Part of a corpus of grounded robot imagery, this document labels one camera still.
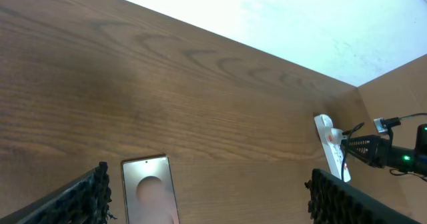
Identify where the brown cardboard side panel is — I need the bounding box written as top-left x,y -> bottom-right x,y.
356,53 -> 427,224

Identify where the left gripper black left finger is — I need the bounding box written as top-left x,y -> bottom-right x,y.
1,161 -> 117,224

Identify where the black USB charging cable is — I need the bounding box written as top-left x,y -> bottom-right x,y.
340,121 -> 365,181

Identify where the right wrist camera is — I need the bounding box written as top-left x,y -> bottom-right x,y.
374,117 -> 401,134

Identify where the white power strip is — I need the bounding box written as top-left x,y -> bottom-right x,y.
316,127 -> 352,183

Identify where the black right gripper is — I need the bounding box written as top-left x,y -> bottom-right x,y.
341,135 -> 416,171

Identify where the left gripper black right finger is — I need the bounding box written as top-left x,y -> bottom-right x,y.
305,169 -> 418,224

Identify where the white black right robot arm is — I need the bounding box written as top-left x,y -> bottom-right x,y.
341,124 -> 426,177

